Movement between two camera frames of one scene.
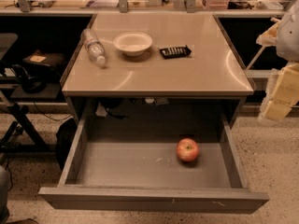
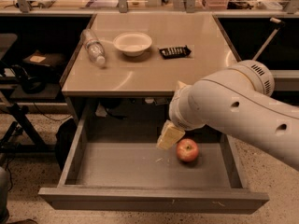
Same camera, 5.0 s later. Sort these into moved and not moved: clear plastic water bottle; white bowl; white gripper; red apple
Moved: white gripper
Not moved: white bowl; red apple; clear plastic water bottle
